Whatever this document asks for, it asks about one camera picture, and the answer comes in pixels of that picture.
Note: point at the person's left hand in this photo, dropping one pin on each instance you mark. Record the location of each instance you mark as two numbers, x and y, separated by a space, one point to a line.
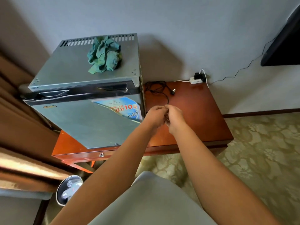
157 117

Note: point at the person's right hand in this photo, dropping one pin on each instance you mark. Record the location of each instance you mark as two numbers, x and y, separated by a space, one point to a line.
177 118

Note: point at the green blue cleaning cloth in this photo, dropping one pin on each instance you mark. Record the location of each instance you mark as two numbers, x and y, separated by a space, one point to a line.
104 56

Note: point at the grey mini fridge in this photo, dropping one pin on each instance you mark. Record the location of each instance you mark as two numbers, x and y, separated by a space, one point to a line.
70 67

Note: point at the person's right forearm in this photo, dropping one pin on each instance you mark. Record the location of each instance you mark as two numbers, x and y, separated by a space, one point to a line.
222 185

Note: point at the person's left forearm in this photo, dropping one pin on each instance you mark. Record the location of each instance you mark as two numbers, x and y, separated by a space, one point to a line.
105 180

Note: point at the person's grey shirt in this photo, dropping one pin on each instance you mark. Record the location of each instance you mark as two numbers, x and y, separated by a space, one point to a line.
152 203

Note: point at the black power adapter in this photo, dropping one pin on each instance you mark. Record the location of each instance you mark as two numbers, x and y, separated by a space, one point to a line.
199 76

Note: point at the round metal trash bin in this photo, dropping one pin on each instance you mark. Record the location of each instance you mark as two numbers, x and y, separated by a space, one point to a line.
59 194

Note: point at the black television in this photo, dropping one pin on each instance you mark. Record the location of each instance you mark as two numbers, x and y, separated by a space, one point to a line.
283 44

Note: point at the brown curtain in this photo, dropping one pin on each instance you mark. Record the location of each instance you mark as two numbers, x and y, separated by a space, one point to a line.
23 128

